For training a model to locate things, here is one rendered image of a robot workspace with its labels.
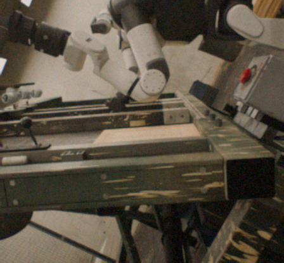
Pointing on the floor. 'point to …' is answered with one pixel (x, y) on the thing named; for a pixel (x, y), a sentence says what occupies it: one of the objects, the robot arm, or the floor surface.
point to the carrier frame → (223, 227)
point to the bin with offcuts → (220, 48)
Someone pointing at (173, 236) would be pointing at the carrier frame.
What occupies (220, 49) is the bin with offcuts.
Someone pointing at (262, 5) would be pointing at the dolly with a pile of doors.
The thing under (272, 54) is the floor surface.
